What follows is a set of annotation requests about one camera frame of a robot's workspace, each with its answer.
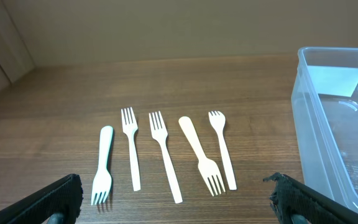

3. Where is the cream yellow fork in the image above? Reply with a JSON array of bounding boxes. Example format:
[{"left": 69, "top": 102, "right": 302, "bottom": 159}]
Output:
[{"left": 178, "top": 116, "right": 226, "bottom": 197}]

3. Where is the clear container, left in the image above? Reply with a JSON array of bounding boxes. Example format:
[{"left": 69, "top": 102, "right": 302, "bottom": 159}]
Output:
[{"left": 291, "top": 47, "right": 358, "bottom": 213}]

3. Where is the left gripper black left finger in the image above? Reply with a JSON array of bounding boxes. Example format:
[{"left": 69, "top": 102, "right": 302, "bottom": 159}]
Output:
[{"left": 0, "top": 174, "right": 83, "bottom": 224}]

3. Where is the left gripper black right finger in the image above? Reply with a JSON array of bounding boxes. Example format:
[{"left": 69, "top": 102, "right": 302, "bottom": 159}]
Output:
[{"left": 263, "top": 172, "right": 358, "bottom": 224}]

